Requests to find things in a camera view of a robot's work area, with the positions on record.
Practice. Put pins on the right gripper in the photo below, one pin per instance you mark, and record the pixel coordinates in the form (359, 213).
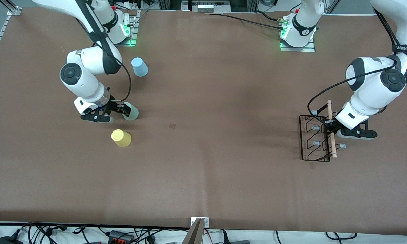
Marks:
(113, 105)

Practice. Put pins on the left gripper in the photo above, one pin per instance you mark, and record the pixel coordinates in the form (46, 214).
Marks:
(330, 126)

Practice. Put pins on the green plastic cup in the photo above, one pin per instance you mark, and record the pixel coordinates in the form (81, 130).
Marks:
(135, 113)

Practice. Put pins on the yellow plastic cup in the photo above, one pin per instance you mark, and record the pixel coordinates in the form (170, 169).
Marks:
(122, 138)

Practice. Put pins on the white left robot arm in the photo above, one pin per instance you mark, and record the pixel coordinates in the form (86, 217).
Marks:
(369, 84)

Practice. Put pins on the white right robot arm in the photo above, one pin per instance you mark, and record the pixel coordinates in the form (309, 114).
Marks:
(88, 59)

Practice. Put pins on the blue plastic cup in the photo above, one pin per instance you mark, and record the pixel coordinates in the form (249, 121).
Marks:
(139, 67)

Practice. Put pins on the brown table cover sheet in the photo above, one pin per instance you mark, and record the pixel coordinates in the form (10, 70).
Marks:
(223, 176)

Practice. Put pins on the black orange connector box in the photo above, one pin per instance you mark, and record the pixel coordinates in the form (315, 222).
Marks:
(117, 234)

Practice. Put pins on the white power strip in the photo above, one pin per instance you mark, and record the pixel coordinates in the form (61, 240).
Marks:
(206, 6)

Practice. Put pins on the black power plug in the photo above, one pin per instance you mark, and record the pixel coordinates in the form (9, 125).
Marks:
(225, 239)

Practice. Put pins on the black power adapter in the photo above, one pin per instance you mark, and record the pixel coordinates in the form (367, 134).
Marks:
(8, 240)

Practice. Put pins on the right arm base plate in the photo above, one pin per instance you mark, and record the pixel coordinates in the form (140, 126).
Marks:
(135, 30)

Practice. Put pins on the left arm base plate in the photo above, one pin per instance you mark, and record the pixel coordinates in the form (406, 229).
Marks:
(308, 49)

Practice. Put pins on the silver mount bracket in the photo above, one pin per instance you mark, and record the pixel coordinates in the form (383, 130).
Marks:
(206, 222)

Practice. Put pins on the silver corner bracket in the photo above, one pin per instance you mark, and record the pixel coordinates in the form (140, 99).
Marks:
(14, 11)

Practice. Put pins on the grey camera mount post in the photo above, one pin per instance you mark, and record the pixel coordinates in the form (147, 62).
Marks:
(195, 235)

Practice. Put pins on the aluminium frame profile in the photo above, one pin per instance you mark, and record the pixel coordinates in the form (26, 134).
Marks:
(7, 4)

